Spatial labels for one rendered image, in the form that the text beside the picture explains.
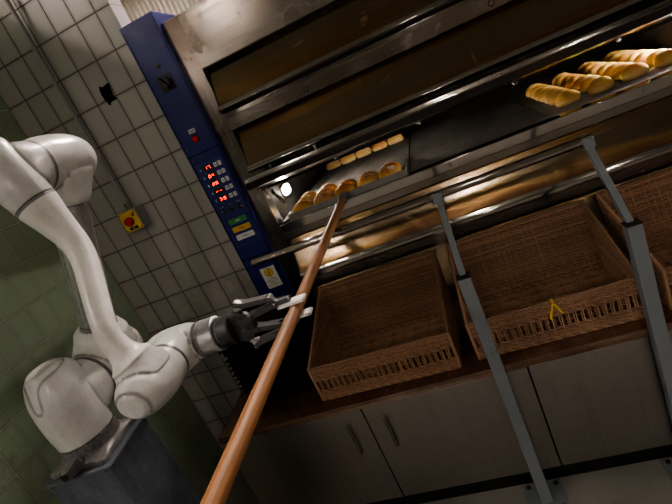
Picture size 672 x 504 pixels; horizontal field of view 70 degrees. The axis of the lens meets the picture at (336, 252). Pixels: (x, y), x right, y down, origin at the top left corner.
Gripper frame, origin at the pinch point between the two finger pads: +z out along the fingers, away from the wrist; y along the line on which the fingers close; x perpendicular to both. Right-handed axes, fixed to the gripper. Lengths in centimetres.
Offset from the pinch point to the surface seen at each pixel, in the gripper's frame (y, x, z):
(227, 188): -22, -96, -45
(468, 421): 81, -44, 21
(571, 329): 58, -49, 64
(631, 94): 3, -97, 113
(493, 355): 53, -38, 37
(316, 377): 51, -50, -27
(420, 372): 59, -48, 11
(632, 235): 27, -37, 84
